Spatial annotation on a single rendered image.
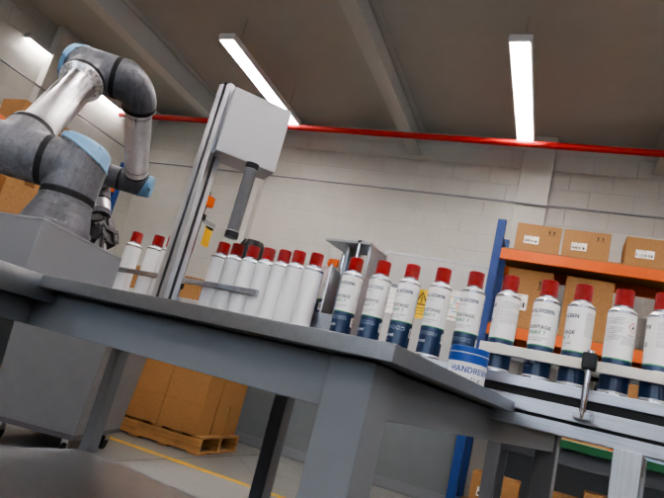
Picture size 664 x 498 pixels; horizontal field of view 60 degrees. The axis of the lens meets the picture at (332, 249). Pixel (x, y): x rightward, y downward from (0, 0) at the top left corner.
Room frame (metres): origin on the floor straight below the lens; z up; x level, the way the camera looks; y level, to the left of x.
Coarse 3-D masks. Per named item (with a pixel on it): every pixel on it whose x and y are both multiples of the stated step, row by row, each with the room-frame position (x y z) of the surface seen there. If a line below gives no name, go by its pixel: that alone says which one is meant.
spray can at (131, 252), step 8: (136, 232) 1.78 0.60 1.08; (136, 240) 1.78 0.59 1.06; (128, 248) 1.77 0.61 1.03; (136, 248) 1.78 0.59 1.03; (128, 256) 1.77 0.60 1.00; (136, 256) 1.79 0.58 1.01; (128, 264) 1.77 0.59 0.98; (136, 264) 1.80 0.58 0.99; (120, 272) 1.77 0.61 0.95; (120, 280) 1.77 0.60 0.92; (128, 280) 1.79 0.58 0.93; (120, 288) 1.77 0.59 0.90; (128, 288) 1.80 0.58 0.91
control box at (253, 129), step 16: (240, 96) 1.44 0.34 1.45; (256, 96) 1.46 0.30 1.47; (240, 112) 1.45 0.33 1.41; (256, 112) 1.46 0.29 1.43; (272, 112) 1.48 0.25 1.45; (288, 112) 1.49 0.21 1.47; (224, 128) 1.44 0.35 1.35; (240, 128) 1.45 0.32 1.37; (256, 128) 1.47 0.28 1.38; (272, 128) 1.48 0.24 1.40; (224, 144) 1.44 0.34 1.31; (240, 144) 1.46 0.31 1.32; (256, 144) 1.47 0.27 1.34; (272, 144) 1.49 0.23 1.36; (224, 160) 1.50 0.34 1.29; (240, 160) 1.47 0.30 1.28; (256, 160) 1.48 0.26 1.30; (272, 160) 1.49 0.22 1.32; (256, 176) 1.56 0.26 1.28
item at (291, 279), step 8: (296, 256) 1.45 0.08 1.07; (304, 256) 1.46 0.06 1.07; (296, 264) 1.45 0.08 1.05; (288, 272) 1.45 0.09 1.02; (296, 272) 1.44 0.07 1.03; (288, 280) 1.44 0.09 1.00; (296, 280) 1.44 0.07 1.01; (288, 288) 1.44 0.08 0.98; (296, 288) 1.45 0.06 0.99; (280, 296) 1.45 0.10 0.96; (288, 296) 1.44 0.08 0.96; (280, 304) 1.45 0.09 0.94; (288, 304) 1.44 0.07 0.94; (280, 312) 1.44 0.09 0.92; (288, 312) 1.44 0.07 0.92; (280, 320) 1.44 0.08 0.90; (288, 320) 1.45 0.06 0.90
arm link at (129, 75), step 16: (128, 64) 1.45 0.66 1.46; (128, 80) 1.45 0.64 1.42; (144, 80) 1.48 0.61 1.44; (128, 96) 1.48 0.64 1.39; (144, 96) 1.50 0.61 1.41; (128, 112) 1.54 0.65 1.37; (144, 112) 1.54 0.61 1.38; (128, 128) 1.60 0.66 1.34; (144, 128) 1.60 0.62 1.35; (128, 144) 1.66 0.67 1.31; (144, 144) 1.66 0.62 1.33; (128, 160) 1.71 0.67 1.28; (144, 160) 1.72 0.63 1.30; (128, 176) 1.77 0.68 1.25; (144, 176) 1.79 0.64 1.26; (128, 192) 1.83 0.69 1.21; (144, 192) 1.82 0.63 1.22
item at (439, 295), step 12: (444, 276) 1.25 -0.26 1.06; (432, 288) 1.25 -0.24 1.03; (444, 288) 1.24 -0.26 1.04; (432, 300) 1.24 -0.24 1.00; (444, 300) 1.24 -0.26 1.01; (432, 312) 1.24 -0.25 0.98; (444, 312) 1.24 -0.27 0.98; (432, 324) 1.24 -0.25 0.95; (444, 324) 1.25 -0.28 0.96; (420, 336) 1.25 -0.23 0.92; (432, 336) 1.24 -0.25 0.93; (420, 348) 1.25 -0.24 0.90; (432, 348) 1.24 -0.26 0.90
